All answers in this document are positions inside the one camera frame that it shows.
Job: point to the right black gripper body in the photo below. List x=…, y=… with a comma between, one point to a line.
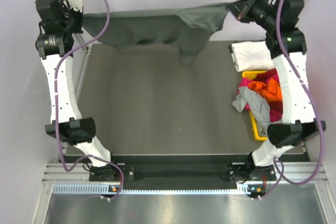
x=260, y=13

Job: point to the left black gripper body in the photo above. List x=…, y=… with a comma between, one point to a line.
x=72, y=18

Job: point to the dark grey t shirt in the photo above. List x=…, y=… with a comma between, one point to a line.
x=187, y=29

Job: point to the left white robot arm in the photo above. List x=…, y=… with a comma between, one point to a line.
x=66, y=123

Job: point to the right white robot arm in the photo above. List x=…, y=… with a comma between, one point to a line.
x=288, y=50

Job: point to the folded white t shirt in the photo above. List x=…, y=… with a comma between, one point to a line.
x=250, y=56

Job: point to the yellow plastic basket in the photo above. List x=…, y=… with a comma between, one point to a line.
x=252, y=75

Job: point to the dark red t shirt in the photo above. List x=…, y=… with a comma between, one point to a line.
x=267, y=76

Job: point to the orange t shirt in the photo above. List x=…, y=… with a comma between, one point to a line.
x=270, y=91

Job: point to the light grey t shirt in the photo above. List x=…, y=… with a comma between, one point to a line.
x=258, y=106

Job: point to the pink t shirt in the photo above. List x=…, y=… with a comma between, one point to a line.
x=276, y=108

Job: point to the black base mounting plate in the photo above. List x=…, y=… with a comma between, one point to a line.
x=182, y=171

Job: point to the slotted grey cable duct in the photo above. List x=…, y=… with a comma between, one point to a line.
x=106, y=189

